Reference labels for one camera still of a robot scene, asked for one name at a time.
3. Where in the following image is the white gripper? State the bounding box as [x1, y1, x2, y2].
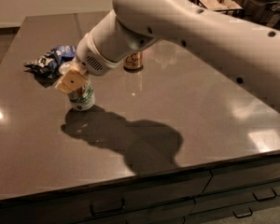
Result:
[55, 33, 119, 94]

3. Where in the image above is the white green 7up can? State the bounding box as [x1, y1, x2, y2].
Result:
[68, 80, 95, 111]

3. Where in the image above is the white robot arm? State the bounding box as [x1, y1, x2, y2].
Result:
[56, 0, 280, 113]

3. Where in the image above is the orange soda can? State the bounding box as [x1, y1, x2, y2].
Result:
[123, 52, 143, 71]

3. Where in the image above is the blue chip bag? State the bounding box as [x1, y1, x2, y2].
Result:
[24, 45, 76, 78]

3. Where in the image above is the left drawer handle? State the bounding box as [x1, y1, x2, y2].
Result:
[90, 198, 125, 217]

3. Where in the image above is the drawer handle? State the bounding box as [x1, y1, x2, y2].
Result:
[253, 189, 276, 202]
[232, 208, 253, 218]
[90, 198, 125, 217]

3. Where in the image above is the black wire napkin basket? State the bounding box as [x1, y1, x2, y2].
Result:
[189, 0, 245, 18]

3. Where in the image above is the right lower drawer handle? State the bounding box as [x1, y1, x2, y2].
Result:
[232, 208, 253, 218]

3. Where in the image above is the right upper drawer handle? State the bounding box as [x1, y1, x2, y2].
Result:
[253, 189, 276, 202]

